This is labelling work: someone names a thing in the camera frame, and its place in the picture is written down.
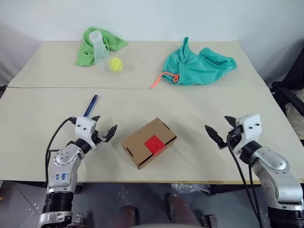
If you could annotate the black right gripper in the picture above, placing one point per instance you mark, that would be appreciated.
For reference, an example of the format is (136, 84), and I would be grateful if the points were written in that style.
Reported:
(234, 140)

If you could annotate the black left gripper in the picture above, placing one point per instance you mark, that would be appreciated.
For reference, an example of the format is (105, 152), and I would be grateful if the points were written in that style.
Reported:
(97, 137)

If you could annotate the blue pen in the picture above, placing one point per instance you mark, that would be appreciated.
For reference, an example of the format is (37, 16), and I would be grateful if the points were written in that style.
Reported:
(91, 105)

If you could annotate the brown cardboard box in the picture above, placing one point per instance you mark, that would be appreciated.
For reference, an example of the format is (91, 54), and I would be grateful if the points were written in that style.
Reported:
(140, 147)

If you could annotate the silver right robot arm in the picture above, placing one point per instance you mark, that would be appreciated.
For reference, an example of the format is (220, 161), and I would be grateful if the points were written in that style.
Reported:
(278, 175)

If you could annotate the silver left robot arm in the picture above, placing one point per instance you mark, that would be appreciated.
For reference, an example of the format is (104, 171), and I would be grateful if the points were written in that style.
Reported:
(61, 166)

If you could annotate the red tape seal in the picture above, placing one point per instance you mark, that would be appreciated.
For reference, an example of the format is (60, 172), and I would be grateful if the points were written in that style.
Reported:
(154, 145)

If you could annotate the yellow tennis ball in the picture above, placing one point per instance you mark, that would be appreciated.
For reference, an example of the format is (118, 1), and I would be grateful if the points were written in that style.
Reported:
(116, 64)

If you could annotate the clear crumpled plastic bag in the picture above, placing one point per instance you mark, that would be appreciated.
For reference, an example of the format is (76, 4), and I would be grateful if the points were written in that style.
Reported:
(190, 188)

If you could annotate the clear plastic cup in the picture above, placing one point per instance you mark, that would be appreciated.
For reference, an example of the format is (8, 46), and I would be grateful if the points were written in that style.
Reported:
(99, 48)

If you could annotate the light green cloth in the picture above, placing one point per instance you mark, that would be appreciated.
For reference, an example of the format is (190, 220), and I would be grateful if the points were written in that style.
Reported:
(114, 41)

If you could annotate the large dark brown rounded shape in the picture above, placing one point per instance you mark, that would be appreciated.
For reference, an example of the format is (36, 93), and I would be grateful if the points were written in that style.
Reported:
(181, 210)

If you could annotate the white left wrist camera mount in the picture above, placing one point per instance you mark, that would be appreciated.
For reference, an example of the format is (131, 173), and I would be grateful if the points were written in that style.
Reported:
(84, 127)

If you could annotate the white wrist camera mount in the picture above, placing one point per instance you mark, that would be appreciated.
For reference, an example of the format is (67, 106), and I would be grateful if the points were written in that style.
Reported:
(84, 127)
(250, 129)

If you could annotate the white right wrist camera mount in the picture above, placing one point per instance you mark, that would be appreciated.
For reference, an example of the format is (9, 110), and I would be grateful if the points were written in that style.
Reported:
(250, 129)

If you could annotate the black equipment frame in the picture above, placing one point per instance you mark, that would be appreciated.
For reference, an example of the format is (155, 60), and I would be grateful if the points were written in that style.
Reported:
(287, 92)

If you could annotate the grey metal foot bracket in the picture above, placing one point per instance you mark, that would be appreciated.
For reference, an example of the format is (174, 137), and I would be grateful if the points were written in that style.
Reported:
(209, 221)
(77, 219)

